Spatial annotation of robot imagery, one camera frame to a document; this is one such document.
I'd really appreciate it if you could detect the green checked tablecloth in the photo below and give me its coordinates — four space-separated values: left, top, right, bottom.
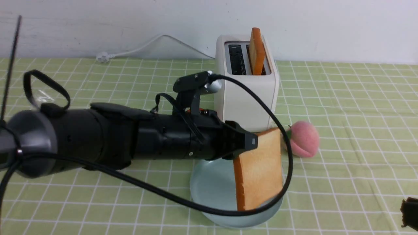
1 58 418 235

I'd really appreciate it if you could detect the toast slice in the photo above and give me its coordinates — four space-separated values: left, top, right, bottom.
248 28 265 75
233 128 283 211

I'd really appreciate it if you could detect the thin black rod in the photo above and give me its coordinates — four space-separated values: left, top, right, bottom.
0 15 22 127

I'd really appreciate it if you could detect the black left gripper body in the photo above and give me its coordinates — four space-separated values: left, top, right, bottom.
194 109 244 161

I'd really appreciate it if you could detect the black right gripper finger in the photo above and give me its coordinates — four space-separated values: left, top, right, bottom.
400 197 418 228

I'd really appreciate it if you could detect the pale blue plate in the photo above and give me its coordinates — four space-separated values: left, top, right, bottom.
190 159 282 229

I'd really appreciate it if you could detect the black camera cable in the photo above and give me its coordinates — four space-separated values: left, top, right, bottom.
0 74 293 216

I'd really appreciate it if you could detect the white toaster power cord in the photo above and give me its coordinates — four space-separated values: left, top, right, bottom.
96 34 216 63

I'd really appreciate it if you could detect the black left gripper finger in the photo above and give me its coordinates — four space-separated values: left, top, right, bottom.
225 121 258 160

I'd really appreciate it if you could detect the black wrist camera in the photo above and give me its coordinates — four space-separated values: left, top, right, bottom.
173 71 222 116

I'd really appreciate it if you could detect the white toaster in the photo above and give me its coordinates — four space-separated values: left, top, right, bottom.
214 35 280 133

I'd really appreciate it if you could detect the pink peach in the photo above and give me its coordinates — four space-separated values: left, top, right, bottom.
286 120 320 158

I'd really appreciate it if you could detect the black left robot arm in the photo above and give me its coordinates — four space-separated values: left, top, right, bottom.
1 102 258 170

